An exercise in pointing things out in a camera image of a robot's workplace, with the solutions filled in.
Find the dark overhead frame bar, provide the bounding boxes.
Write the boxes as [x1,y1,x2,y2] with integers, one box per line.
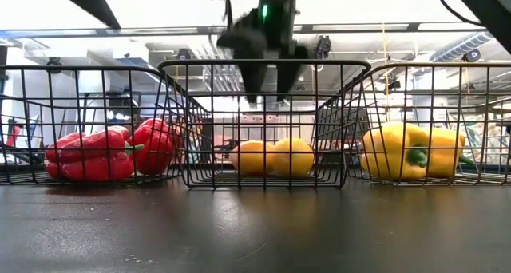
[0,22,486,39]

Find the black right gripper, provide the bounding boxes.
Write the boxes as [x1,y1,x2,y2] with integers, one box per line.
[217,0,311,105]

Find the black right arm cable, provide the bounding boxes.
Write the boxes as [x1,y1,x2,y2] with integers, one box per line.
[436,0,483,27]

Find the red bell pepper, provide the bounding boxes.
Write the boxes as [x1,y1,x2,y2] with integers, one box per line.
[45,125,145,183]
[131,117,179,176]

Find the blue-white spiral ceiling duct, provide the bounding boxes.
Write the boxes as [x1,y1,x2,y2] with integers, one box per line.
[429,31,496,63]

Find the red background object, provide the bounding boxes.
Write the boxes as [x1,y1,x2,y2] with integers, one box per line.
[6,125,21,146]

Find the yellow bell pepper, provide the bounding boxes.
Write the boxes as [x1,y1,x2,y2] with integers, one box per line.
[360,121,431,182]
[422,127,476,180]

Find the black wire basket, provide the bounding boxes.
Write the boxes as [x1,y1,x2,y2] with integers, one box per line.
[157,58,372,190]
[347,63,511,186]
[0,65,188,186]

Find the black hanging ceiling device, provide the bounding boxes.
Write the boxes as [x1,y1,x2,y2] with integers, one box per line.
[313,35,333,58]

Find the yellow hanging cord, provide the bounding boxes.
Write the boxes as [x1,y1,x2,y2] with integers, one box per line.
[381,21,394,122]

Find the pink background panel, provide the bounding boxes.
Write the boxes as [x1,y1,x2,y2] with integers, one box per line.
[239,113,280,142]

